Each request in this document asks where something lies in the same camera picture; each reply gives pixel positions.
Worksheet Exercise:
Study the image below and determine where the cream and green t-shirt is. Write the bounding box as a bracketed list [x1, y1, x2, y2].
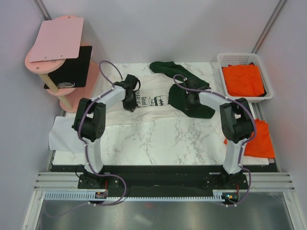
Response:
[102, 62, 215, 127]

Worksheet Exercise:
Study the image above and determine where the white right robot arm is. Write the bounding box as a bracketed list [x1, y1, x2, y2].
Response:
[183, 78, 256, 189]

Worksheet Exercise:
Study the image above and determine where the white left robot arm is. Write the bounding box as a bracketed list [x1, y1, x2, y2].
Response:
[72, 75, 141, 188]

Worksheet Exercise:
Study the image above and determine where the orange t-shirt in basket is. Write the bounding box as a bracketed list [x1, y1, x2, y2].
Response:
[222, 64, 265, 97]

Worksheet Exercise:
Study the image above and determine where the black clipboard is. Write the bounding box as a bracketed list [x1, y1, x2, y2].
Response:
[48, 46, 92, 89]

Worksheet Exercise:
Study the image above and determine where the white plastic basket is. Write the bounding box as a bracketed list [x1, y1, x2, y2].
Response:
[217, 52, 273, 103]

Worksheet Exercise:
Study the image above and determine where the pink tiered shelf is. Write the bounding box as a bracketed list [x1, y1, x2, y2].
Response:
[24, 15, 99, 113]

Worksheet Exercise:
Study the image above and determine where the pink clipboard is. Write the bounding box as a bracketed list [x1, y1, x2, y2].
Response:
[29, 17, 84, 62]

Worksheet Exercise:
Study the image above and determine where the orange t-shirt on table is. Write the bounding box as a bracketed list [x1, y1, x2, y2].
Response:
[224, 118, 276, 159]

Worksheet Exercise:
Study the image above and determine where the white folded t-shirt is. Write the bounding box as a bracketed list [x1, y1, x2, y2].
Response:
[48, 116, 84, 153]

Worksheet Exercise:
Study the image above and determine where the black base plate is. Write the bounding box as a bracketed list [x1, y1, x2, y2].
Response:
[78, 165, 248, 197]

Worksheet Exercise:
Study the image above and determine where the white slotted cable duct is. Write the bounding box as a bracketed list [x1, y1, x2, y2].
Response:
[44, 191, 225, 202]

